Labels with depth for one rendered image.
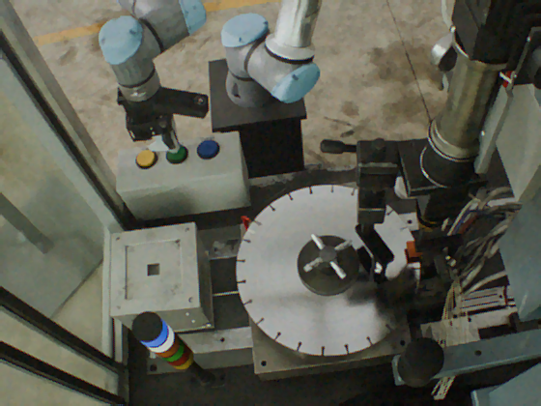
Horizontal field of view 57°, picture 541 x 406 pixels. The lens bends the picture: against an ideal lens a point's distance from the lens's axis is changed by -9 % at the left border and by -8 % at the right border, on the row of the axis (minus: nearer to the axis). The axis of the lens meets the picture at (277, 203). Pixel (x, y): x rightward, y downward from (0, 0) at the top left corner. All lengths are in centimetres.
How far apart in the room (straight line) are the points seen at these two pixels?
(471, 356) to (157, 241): 63
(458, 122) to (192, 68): 209
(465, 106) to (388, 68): 194
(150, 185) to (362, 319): 53
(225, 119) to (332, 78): 113
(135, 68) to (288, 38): 39
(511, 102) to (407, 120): 178
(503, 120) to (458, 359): 39
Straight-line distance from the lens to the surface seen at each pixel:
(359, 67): 253
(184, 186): 117
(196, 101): 105
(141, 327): 76
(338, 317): 94
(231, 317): 116
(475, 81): 57
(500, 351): 87
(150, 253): 109
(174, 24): 94
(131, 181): 119
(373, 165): 71
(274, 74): 122
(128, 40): 90
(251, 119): 140
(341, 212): 102
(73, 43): 303
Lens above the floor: 185
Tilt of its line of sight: 61 degrees down
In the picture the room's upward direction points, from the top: 10 degrees counter-clockwise
